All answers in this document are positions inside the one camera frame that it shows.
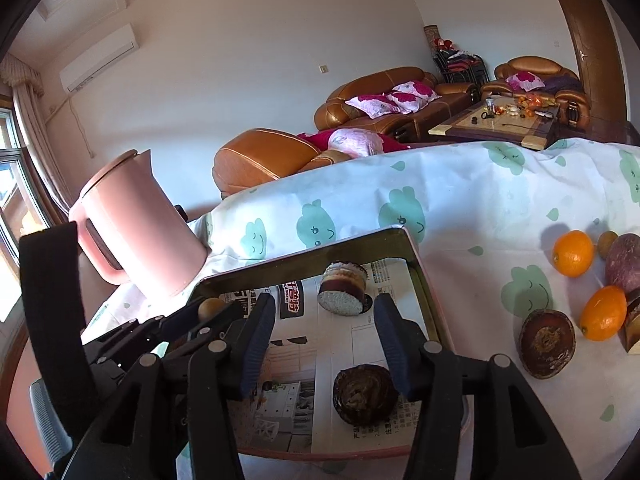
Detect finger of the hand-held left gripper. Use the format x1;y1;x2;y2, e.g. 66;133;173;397
165;301;252;364
150;301;202;337

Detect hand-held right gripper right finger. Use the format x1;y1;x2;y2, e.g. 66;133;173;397
374;292;583;480

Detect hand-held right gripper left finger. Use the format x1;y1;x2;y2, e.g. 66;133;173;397
60;292;277;480

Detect brown kiwi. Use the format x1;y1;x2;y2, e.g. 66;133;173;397
198;297;226;321
597;230;620;260

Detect dark chocolate muffin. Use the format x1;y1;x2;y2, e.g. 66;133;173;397
333;365;399;426

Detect pink cookie tin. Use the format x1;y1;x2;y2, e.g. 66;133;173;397
189;226;473;462

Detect dark chocolate tart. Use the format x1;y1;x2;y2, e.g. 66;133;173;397
518;309;577;380

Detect orange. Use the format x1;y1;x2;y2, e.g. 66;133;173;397
580;285;628;342
552;230;595;278

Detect purple sweet potato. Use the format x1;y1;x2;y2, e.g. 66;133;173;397
604;233;640;301

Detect newspaper lining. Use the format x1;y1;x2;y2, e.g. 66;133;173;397
220;257;436;456

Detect pink electric kettle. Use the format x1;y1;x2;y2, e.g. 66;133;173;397
68;148;211;297

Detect window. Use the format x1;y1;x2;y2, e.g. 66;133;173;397
0;95;53;321

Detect white green cloud tablecloth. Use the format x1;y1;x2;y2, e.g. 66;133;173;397
80;137;640;480

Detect beige curtain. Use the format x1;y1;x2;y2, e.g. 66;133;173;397
0;57;71;226

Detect brown leather armchair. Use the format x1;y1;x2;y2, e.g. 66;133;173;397
481;56;591;126
212;129;353;196

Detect pink floral pillow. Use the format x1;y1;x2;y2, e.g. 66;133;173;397
327;128;385;158

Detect red blanket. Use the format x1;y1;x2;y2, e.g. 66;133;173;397
297;130;411;153

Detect white air conditioner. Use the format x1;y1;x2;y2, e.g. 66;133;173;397
59;23;140;93

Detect wooden coffee table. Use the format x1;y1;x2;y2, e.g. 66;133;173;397
429;97;563;152

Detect white magenta floral pillow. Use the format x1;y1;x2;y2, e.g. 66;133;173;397
345;94;405;120
505;71;545;92
385;91;430;114
392;80;441;102

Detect brown leather three-seat sofa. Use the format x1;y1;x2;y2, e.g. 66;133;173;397
314;66;483;143

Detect stacked black chairs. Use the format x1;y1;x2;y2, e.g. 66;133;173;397
432;50;490;86

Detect purple cloth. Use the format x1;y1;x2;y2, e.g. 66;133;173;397
542;76;583;95

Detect brown wooden door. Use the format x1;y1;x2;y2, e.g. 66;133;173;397
552;0;630;123

